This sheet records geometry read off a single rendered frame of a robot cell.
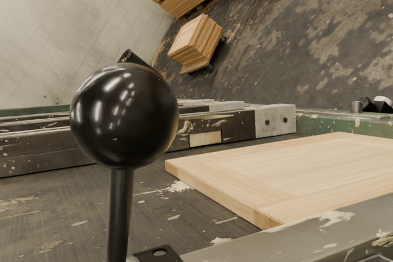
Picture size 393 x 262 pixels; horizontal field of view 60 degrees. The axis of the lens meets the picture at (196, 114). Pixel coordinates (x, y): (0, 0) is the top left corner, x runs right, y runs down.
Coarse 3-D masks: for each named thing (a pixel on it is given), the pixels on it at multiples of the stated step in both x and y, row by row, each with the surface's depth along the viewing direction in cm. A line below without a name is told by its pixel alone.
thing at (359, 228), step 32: (288, 224) 26; (320, 224) 25; (352, 224) 25; (384, 224) 25; (192, 256) 22; (224, 256) 22; (256, 256) 21; (288, 256) 21; (320, 256) 21; (352, 256) 22; (384, 256) 23
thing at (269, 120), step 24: (192, 120) 74; (216, 120) 76; (240, 120) 79; (264, 120) 82; (288, 120) 85; (0, 144) 58; (24, 144) 60; (48, 144) 62; (72, 144) 63; (0, 168) 58; (24, 168) 60; (48, 168) 62
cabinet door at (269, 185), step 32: (192, 160) 56; (224, 160) 56; (256, 160) 55; (288, 160) 54; (320, 160) 53; (352, 160) 52; (384, 160) 51; (224, 192) 40; (256, 192) 39; (288, 192) 39; (320, 192) 38; (352, 192) 37; (384, 192) 37; (256, 224) 34
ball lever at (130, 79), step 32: (128, 64) 11; (96, 96) 10; (128, 96) 10; (160, 96) 11; (96, 128) 10; (128, 128) 10; (160, 128) 11; (96, 160) 11; (128, 160) 11; (128, 192) 14; (128, 224) 15; (128, 256) 18
